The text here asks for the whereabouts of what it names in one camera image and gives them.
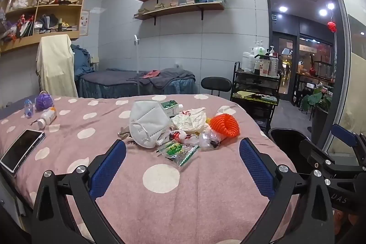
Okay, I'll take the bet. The black trash bin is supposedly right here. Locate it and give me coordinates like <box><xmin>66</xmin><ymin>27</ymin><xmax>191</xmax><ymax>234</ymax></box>
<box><xmin>270</xmin><ymin>127</ymin><xmax>315</xmax><ymax>173</ymax></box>

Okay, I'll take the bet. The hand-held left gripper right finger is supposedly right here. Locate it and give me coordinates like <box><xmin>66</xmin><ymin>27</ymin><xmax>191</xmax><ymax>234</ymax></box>
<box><xmin>239</xmin><ymin>138</ymin><xmax>335</xmax><ymax>244</ymax></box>

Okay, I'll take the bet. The purple plastic container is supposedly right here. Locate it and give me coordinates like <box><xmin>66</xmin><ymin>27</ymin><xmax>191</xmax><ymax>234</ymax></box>
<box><xmin>35</xmin><ymin>91</ymin><xmax>54</xmax><ymax>111</ymax></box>

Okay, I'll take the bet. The black metal trolley cart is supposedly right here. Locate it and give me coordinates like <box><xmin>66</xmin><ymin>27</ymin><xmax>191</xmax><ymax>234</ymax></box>
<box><xmin>230</xmin><ymin>61</ymin><xmax>282</xmax><ymax>133</ymax></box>

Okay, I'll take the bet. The pink polka-dot blanket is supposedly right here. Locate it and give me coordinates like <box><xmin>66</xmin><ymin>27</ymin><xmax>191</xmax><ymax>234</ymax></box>
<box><xmin>0</xmin><ymin>94</ymin><xmax>301</xmax><ymax>244</ymax></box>

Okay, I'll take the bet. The crumpled cream paper bag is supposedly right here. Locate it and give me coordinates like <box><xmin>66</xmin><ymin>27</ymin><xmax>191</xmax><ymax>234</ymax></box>
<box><xmin>172</xmin><ymin>107</ymin><xmax>210</xmax><ymax>134</ymax></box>

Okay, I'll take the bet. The wall poster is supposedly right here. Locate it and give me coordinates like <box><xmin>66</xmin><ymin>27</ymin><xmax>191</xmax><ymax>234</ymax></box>
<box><xmin>79</xmin><ymin>10</ymin><xmax>90</xmax><ymax>37</ymax></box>

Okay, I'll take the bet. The small brown wrapper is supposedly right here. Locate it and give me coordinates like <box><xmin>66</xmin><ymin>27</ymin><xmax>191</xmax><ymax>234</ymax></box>
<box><xmin>117</xmin><ymin>126</ymin><xmax>132</xmax><ymax>139</ymax></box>

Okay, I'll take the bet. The green and white carton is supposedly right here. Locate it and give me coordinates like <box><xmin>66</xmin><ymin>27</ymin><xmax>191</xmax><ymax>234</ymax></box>
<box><xmin>160</xmin><ymin>100</ymin><xmax>183</xmax><ymax>119</ymax></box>

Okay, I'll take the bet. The red and white wrapper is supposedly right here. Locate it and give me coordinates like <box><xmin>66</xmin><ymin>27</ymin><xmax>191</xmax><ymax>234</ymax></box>
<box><xmin>169</xmin><ymin>130</ymin><xmax>195</xmax><ymax>143</ymax></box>

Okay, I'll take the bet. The clear plastic bag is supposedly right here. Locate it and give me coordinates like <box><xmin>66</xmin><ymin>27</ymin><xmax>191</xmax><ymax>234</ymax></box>
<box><xmin>197</xmin><ymin>130</ymin><xmax>222</xmax><ymax>151</ymax></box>

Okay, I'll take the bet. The cluster of toiletry bottles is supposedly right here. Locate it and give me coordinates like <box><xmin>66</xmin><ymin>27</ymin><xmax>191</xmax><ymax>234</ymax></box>
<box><xmin>242</xmin><ymin>41</ymin><xmax>279</xmax><ymax>77</ymax></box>

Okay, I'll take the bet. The green potted plant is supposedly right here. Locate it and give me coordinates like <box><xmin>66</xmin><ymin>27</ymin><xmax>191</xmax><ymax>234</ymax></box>
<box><xmin>300</xmin><ymin>84</ymin><xmax>334</xmax><ymax>142</ymax></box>

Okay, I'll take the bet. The black round stool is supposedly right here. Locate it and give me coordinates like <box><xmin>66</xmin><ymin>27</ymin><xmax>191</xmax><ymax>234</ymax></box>
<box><xmin>201</xmin><ymin>77</ymin><xmax>232</xmax><ymax>96</ymax></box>

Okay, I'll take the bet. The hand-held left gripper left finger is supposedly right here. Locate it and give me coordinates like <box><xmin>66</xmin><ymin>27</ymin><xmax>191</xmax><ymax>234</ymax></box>
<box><xmin>31</xmin><ymin>139</ymin><xmax>128</xmax><ymax>244</ymax></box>

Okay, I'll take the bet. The black smartphone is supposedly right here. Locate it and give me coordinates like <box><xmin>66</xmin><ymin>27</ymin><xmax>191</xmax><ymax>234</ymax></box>
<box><xmin>0</xmin><ymin>129</ymin><xmax>46</xmax><ymax>174</ymax></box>

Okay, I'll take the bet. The green printed wrapper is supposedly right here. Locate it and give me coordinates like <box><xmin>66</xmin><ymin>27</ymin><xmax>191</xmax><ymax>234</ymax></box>
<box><xmin>157</xmin><ymin>141</ymin><xmax>200</xmax><ymax>167</ymax></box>

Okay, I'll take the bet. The blue cloth pile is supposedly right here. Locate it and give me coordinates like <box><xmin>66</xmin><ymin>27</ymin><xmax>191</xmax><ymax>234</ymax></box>
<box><xmin>70</xmin><ymin>44</ymin><xmax>95</xmax><ymax>81</ymax></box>

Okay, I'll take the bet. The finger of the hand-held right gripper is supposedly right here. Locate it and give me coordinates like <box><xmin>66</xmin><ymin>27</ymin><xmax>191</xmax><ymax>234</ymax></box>
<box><xmin>332</xmin><ymin>123</ymin><xmax>366</xmax><ymax>153</ymax></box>
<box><xmin>299</xmin><ymin>139</ymin><xmax>358</xmax><ymax>176</ymax></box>

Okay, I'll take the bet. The white pill bottle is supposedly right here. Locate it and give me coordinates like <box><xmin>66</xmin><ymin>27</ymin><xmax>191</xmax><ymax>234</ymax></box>
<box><xmin>37</xmin><ymin>107</ymin><xmax>57</xmax><ymax>129</ymax></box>

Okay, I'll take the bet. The white face mask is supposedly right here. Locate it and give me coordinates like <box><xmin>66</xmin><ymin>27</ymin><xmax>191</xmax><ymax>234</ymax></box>
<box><xmin>129</xmin><ymin>100</ymin><xmax>172</xmax><ymax>149</ymax></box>

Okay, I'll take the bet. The cream cloth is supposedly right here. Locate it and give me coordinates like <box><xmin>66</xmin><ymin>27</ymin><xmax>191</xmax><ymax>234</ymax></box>
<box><xmin>36</xmin><ymin>34</ymin><xmax>79</xmax><ymax>98</ymax></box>

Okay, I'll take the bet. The foam mesh fruit sleeve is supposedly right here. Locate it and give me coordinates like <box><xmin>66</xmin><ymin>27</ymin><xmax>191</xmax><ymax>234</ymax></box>
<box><xmin>210</xmin><ymin>114</ymin><xmax>240</xmax><ymax>139</ymax></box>

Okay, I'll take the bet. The small blue bottle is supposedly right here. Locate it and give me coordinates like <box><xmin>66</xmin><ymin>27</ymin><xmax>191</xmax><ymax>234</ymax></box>
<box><xmin>23</xmin><ymin>99</ymin><xmax>34</xmax><ymax>119</ymax></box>

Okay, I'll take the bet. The wooden wall cabinet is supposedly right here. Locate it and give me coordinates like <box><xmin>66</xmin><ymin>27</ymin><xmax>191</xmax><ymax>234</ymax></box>
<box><xmin>0</xmin><ymin>0</ymin><xmax>88</xmax><ymax>54</ymax></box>

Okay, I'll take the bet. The grey massage bed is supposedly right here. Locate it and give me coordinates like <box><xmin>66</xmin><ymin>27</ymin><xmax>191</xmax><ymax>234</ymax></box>
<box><xmin>78</xmin><ymin>67</ymin><xmax>196</xmax><ymax>99</ymax></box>

